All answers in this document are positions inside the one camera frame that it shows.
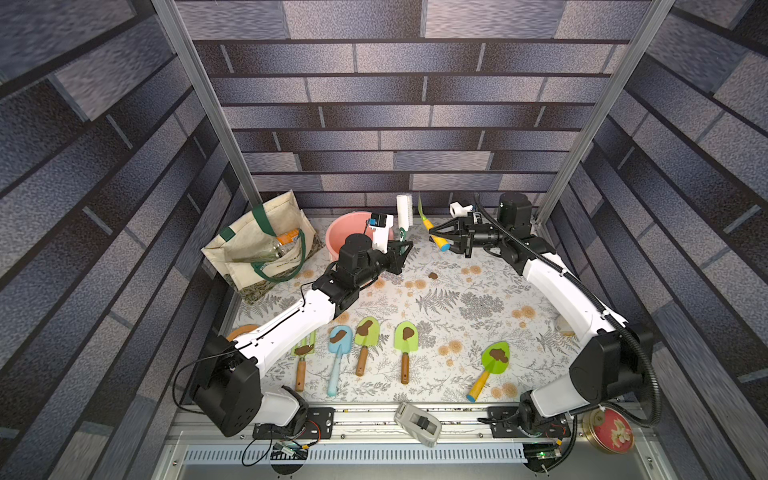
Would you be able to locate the white green hand brush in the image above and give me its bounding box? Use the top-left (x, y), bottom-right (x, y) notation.
top-left (396, 194), bottom-right (414, 240)

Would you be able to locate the green shovel brown handle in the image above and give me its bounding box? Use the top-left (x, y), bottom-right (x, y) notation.
top-left (394, 321), bottom-right (419, 385)

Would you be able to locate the orange tape roll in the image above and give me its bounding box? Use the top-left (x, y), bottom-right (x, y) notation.
top-left (227, 324), bottom-right (259, 342)

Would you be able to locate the blue trowel with soil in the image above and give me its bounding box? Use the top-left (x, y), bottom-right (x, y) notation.
top-left (327, 326), bottom-right (353, 397)

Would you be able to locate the pink plastic bucket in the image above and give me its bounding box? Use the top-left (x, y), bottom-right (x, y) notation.
top-left (325, 212), bottom-right (394, 261)

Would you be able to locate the cream canvas tote bag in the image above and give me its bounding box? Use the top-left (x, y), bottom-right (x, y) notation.
top-left (202, 191), bottom-right (324, 305)

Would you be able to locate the green trowel yellow blue handle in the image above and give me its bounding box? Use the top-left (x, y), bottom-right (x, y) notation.
top-left (417, 195), bottom-right (451, 252)

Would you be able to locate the green trowel brown handle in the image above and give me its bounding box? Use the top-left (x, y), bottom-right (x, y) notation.
top-left (355, 316), bottom-right (380, 377)

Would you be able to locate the grey tape dispenser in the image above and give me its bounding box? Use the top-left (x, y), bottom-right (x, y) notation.
top-left (394, 402), bottom-right (442, 448)

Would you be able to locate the round red gold tin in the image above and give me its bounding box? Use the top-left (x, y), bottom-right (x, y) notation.
top-left (582, 408), bottom-right (635, 454)

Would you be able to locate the green hand rake wooden handle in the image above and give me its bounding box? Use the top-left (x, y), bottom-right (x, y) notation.
top-left (293, 331), bottom-right (316, 392)

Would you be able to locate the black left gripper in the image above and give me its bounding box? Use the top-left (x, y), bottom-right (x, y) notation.
top-left (353, 238), bottom-right (415, 291)

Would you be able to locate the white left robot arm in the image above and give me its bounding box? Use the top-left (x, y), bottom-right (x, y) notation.
top-left (189, 233), bottom-right (413, 437)

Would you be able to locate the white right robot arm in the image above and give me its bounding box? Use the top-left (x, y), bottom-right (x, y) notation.
top-left (446, 193), bottom-right (662, 435)

